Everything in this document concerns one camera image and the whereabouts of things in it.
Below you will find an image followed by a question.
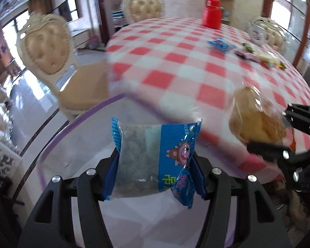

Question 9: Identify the wall television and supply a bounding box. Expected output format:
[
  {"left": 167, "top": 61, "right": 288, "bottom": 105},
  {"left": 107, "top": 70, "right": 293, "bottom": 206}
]
[{"left": 58, "top": 0, "right": 79, "bottom": 23}]

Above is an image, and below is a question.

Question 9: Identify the cream tufted chair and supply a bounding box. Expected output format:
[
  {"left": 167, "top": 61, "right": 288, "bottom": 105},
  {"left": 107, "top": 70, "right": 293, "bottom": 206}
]
[
  {"left": 121, "top": 0, "right": 165, "bottom": 24},
  {"left": 253, "top": 17, "right": 286, "bottom": 54},
  {"left": 17, "top": 12, "right": 110, "bottom": 121}
]

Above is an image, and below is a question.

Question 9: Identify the cream tufted chair back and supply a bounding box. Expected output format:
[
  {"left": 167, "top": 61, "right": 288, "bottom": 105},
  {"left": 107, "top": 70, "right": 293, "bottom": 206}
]
[{"left": 121, "top": 0, "right": 165, "bottom": 24}]

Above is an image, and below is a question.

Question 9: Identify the white floral teapot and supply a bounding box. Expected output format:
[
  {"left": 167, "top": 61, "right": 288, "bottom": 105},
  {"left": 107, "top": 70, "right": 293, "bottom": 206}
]
[{"left": 247, "top": 21, "right": 270, "bottom": 47}]

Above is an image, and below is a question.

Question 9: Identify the cream tufted chair left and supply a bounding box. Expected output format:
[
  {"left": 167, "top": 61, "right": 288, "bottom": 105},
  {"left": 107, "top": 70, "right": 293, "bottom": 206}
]
[{"left": 17, "top": 12, "right": 110, "bottom": 121}]

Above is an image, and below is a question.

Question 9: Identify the red thermos jug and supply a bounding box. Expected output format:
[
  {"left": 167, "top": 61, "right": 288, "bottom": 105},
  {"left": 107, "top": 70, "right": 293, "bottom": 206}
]
[{"left": 201, "top": 0, "right": 222, "bottom": 30}]

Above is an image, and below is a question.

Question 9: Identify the red white checkered tablecloth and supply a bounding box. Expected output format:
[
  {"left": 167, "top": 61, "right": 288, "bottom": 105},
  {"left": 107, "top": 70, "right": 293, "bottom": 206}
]
[{"left": 106, "top": 17, "right": 310, "bottom": 183}]

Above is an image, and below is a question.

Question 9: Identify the wooden corner shelf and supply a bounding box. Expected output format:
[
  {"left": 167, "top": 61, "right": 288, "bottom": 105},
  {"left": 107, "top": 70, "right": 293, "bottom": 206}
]
[{"left": 220, "top": 0, "right": 236, "bottom": 25}]

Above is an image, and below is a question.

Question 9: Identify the pink snack packet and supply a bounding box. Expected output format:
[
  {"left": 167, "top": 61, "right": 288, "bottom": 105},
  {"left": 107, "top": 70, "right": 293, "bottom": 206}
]
[{"left": 234, "top": 49, "right": 260, "bottom": 63}]

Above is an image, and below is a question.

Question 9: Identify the yellow cake clear packet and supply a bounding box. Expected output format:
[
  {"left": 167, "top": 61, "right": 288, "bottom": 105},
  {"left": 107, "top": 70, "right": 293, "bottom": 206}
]
[{"left": 256, "top": 51, "right": 286, "bottom": 70}]

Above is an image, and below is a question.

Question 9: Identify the blue snack packet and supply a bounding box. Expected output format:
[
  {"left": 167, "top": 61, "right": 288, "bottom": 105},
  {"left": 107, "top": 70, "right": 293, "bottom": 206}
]
[
  {"left": 102, "top": 118, "right": 201, "bottom": 208},
  {"left": 208, "top": 37, "right": 236, "bottom": 53}
]

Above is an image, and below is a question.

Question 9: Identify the bread sandwich clear packet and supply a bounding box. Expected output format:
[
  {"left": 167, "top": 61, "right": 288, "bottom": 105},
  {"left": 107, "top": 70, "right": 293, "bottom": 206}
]
[{"left": 228, "top": 86, "right": 296, "bottom": 151}]

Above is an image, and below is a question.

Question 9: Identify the green snack packet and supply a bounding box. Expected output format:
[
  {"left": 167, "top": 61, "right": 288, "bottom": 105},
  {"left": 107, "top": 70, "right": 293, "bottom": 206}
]
[{"left": 241, "top": 43, "right": 255, "bottom": 53}]

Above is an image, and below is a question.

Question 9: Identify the cream tufted chair right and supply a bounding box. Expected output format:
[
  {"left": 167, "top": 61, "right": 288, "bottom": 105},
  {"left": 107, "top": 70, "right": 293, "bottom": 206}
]
[{"left": 253, "top": 17, "right": 286, "bottom": 54}]

